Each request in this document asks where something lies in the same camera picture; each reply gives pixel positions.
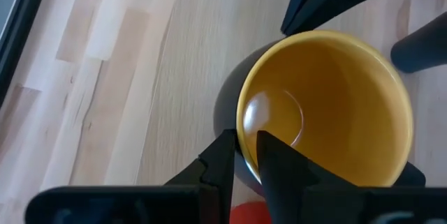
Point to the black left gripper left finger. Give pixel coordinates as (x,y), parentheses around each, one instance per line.
(220,161)

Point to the red cup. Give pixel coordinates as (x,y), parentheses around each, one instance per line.
(249,214)

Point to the black mug yellow inside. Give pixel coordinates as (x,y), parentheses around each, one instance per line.
(331,105)

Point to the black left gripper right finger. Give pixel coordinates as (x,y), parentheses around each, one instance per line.
(283,175)

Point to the black table edge rail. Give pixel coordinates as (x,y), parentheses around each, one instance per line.
(21,21)

